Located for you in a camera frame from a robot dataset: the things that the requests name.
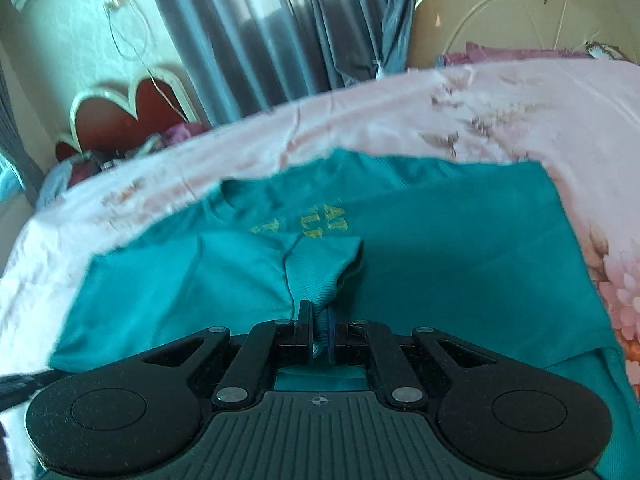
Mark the teal sweatshirt with yellow text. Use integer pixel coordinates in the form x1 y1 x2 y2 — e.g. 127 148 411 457
50 151 639 479

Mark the pile of colourful bedding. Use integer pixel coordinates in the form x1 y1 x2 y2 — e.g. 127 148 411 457
34 122 205 211

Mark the red cream scalloped headboard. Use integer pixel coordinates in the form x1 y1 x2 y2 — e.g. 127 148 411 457
54 66 200 162

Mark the grey-blue window curtain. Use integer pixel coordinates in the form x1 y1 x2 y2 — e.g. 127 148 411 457
155 0 416 126

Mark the purple blanket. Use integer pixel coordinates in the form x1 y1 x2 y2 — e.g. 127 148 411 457
435 41 608 67

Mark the pink floral bed sheet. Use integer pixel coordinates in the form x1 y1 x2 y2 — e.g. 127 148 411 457
1 60 639 382

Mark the round cream folding table top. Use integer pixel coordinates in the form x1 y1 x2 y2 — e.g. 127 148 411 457
409 0 639 68

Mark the white hanging power cable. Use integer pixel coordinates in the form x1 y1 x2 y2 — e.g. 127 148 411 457
103 0 189 126

